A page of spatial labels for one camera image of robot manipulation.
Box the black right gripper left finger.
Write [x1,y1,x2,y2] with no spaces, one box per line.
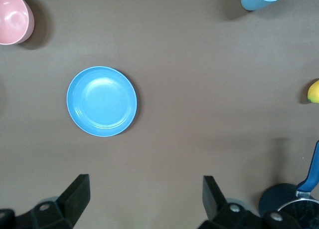
[14,174,90,229]

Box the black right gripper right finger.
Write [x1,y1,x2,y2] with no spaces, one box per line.
[198,175,265,229]

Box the blue plate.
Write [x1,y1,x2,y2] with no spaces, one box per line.
[66,66,138,138]

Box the brown table cover mat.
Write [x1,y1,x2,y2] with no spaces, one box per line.
[0,0,319,229]

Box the yellow lemon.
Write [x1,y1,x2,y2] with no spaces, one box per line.
[307,79,319,104]

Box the pink bowl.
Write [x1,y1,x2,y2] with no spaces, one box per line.
[0,0,35,45]

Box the blue cup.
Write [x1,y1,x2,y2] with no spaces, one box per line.
[240,0,291,11]

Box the black pot with blue handle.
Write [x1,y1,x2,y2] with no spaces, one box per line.
[258,139,319,229]

